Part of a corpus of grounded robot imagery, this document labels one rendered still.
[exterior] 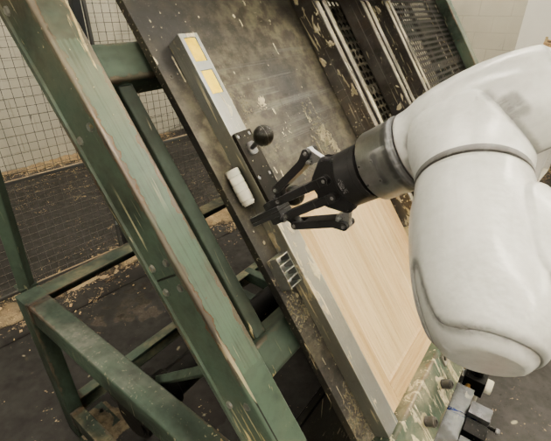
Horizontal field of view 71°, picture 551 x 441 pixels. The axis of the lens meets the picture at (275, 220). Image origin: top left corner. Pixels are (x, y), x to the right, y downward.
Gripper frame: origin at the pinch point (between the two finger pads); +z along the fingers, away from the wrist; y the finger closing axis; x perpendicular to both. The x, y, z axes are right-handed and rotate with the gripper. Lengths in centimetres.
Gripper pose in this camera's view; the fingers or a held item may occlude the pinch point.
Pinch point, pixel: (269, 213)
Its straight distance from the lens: 63.1
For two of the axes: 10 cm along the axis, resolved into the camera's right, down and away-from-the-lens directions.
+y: 4.7, 8.8, 0.9
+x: 6.0, -3.9, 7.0
